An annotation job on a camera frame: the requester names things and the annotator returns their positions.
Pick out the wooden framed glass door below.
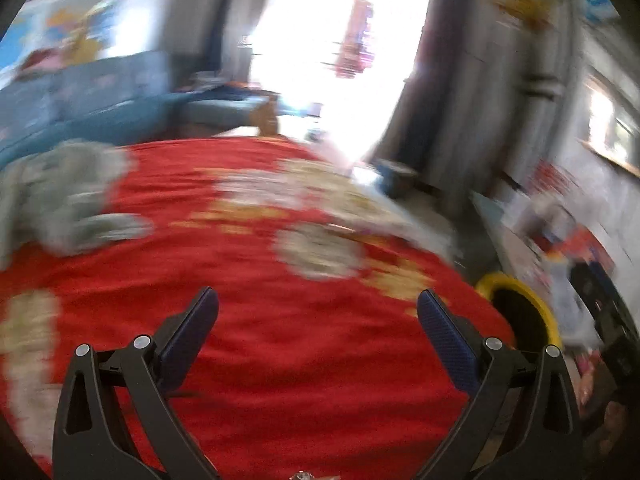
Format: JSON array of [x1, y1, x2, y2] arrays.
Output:
[[240, 0, 437, 162]]

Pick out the world map poster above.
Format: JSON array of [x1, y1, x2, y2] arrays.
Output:
[[0, 10, 33, 73]]

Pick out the blue storage stool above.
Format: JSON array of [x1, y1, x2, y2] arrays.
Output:
[[375, 160, 422, 199]]

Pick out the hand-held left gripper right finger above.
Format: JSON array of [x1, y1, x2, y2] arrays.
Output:
[[415, 288, 583, 480]]

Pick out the red artificial flowers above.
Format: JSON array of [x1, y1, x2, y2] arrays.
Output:
[[530, 160, 577, 197]]

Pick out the grey standing air conditioner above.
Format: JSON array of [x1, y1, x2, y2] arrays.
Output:
[[480, 15, 581, 202]]

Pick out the country map poster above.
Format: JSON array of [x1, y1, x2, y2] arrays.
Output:
[[45, 0, 117, 56]]

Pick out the yellow rimmed trash bin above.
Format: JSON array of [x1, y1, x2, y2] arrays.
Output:
[[475, 270, 563, 357]]

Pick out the blue patterned sofa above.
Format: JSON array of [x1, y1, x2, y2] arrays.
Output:
[[0, 50, 281, 167]]

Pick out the dark grey curtain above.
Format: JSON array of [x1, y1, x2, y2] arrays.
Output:
[[367, 0, 493, 197]]

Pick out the white printed envelope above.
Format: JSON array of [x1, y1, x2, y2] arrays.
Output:
[[545, 255, 601, 352]]

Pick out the red floral blanket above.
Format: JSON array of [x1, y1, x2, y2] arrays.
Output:
[[0, 137, 516, 480]]

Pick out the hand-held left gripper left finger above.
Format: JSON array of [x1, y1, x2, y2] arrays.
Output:
[[51, 286, 221, 480]]

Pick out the yellow artificial flowers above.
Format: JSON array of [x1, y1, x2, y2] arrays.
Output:
[[492, 0, 557, 32]]

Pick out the red picture book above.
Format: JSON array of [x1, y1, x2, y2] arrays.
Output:
[[550, 230, 617, 272]]

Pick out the dark blue curtain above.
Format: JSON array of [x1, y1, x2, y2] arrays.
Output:
[[200, 0, 266, 87]]

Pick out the yellow pillow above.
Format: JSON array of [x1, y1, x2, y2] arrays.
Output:
[[69, 35, 107, 64]]

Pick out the brown paper bag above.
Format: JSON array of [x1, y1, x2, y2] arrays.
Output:
[[250, 97, 281, 137]]

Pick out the hanging clothes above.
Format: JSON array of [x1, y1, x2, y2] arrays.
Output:
[[332, 0, 376, 82]]

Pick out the grey crumpled cloth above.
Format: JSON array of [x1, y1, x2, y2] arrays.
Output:
[[0, 140, 153, 271]]

